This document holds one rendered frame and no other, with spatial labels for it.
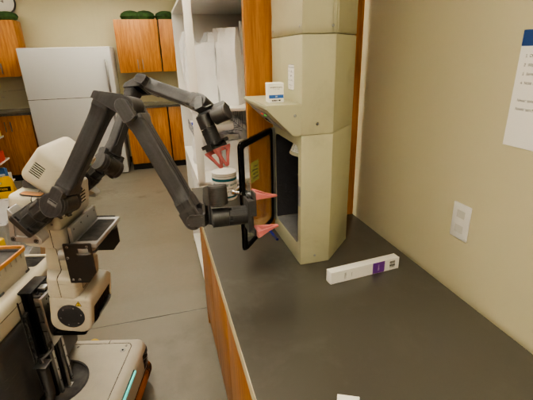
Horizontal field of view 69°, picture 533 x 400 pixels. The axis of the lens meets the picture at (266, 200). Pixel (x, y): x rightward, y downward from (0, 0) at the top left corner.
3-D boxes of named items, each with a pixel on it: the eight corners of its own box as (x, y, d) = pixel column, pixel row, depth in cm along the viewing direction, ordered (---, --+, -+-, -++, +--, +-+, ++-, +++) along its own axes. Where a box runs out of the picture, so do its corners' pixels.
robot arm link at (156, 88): (149, 95, 172) (131, 82, 163) (155, 85, 173) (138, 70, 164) (213, 121, 148) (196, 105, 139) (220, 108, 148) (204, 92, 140)
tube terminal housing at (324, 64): (327, 221, 176) (333, 37, 148) (362, 254, 146) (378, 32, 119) (274, 228, 170) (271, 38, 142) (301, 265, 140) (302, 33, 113)
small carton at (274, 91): (280, 100, 131) (280, 82, 129) (283, 101, 126) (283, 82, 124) (266, 101, 130) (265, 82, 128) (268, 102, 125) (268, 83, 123)
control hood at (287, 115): (272, 121, 153) (272, 94, 149) (301, 136, 124) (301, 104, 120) (244, 122, 150) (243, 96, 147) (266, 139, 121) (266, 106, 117)
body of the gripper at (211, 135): (216, 147, 150) (208, 128, 149) (229, 140, 142) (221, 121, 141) (202, 152, 146) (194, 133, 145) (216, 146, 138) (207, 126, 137)
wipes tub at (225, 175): (235, 191, 216) (233, 166, 211) (239, 199, 205) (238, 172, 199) (211, 194, 213) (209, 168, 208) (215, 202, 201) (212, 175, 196)
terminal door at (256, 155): (274, 220, 166) (272, 126, 152) (244, 252, 140) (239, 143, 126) (272, 220, 167) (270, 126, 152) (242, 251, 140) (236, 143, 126)
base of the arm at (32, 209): (28, 204, 129) (6, 218, 118) (44, 190, 127) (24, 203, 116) (49, 222, 132) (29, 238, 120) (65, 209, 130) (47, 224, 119)
